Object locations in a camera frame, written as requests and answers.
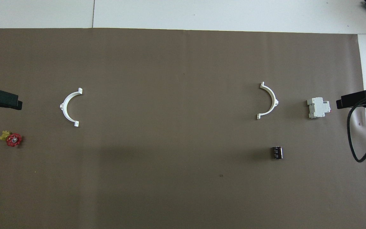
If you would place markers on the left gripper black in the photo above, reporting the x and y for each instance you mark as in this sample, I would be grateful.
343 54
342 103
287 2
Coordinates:
3 98

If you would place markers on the black cylindrical capacitor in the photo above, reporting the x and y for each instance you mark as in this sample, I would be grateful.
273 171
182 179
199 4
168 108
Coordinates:
277 152

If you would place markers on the white circuit breaker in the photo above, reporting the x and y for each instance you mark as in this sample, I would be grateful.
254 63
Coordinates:
317 108

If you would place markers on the brown paper table mat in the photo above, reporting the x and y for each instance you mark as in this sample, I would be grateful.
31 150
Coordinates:
170 190

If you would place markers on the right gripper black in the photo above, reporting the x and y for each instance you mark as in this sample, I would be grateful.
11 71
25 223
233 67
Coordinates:
356 99

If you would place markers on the red handwheel yellow valve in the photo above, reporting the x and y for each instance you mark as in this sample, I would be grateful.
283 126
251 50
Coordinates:
13 139

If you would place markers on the white half pipe clamp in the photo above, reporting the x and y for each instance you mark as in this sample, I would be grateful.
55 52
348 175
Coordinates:
66 105
272 98

